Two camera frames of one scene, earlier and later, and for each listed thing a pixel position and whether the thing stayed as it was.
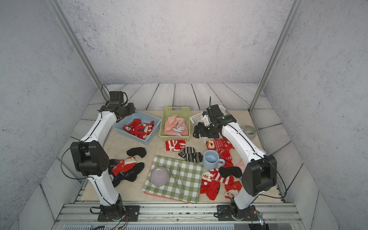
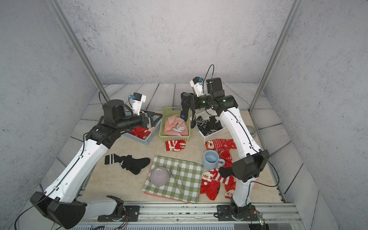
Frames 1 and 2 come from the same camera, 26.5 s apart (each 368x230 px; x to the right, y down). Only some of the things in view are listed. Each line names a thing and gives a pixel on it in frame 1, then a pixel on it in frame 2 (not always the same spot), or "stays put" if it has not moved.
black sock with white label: [130, 174] to [189, 100]
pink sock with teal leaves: [175, 126] stays put
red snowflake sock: [223, 146] stays put
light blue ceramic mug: [211, 160] stays put
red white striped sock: [175, 145] stays put
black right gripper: [203, 134] to [195, 104]
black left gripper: [132, 109] to [148, 123]
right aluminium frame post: [292, 15] stays put
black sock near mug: [225, 172] stays put
